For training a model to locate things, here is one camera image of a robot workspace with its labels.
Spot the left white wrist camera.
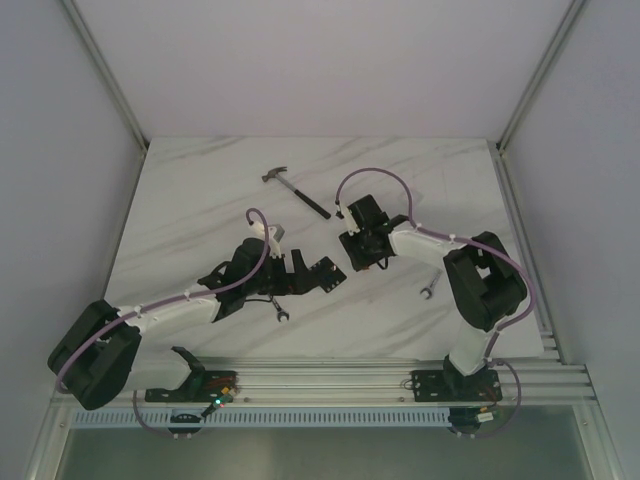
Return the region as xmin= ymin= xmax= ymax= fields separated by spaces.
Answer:
xmin=249 ymin=221 xmax=285 ymax=257

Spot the black fuse box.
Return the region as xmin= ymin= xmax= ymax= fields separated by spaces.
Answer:
xmin=309 ymin=256 xmax=347 ymax=293

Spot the black mounting plate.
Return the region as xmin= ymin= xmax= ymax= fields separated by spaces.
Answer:
xmin=144 ymin=370 xmax=237 ymax=403
xmin=410 ymin=368 xmax=503 ymax=403

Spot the grey slotted cable duct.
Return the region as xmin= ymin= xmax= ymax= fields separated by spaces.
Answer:
xmin=69 ymin=405 xmax=556 ymax=430

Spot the claw hammer black handle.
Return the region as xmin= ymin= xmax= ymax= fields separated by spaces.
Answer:
xmin=261 ymin=166 xmax=331 ymax=220

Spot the aluminium rail base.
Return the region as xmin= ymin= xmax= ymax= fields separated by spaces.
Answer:
xmin=53 ymin=349 xmax=597 ymax=407

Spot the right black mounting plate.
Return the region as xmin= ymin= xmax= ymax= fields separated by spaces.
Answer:
xmin=410 ymin=368 xmax=503 ymax=403

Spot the silver wrench right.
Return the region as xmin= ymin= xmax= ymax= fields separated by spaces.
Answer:
xmin=420 ymin=270 xmax=441 ymax=300

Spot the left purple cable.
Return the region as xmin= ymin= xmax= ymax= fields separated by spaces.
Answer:
xmin=54 ymin=207 xmax=271 ymax=396

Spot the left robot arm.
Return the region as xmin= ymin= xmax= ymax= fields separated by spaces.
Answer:
xmin=47 ymin=238 xmax=324 ymax=410

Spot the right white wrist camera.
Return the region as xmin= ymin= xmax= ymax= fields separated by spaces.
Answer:
xmin=335 ymin=201 xmax=360 ymax=236

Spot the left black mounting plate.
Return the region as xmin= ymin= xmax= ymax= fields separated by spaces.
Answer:
xmin=144 ymin=370 xmax=237 ymax=403

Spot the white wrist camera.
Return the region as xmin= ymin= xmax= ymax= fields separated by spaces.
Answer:
xmin=249 ymin=221 xmax=285 ymax=257
xmin=335 ymin=201 xmax=360 ymax=236

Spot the silver wrench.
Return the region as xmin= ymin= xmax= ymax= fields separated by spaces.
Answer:
xmin=269 ymin=295 xmax=290 ymax=322
xmin=420 ymin=270 xmax=441 ymax=300

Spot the right aluminium frame post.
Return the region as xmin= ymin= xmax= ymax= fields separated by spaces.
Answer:
xmin=496 ymin=0 xmax=589 ymax=154

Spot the silver wrench centre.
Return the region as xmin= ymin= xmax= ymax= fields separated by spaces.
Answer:
xmin=269 ymin=295 xmax=290 ymax=322

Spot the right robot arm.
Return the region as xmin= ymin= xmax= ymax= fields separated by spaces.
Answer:
xmin=336 ymin=195 xmax=527 ymax=402

